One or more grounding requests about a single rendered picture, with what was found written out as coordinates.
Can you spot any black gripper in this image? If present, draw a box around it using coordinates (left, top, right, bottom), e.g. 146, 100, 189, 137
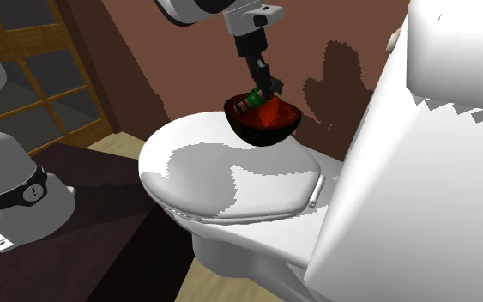
232, 29, 285, 102

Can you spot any small brown bottle green cap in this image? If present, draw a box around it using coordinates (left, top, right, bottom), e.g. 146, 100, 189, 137
233, 87, 265, 115

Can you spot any black bowl with red inside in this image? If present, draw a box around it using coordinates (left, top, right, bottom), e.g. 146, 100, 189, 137
223, 94, 303, 148

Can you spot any white toilet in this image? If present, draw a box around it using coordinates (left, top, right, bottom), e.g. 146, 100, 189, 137
137, 0, 483, 302

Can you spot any wooden framed glass door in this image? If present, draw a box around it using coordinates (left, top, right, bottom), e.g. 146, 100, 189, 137
0, 0, 115, 158

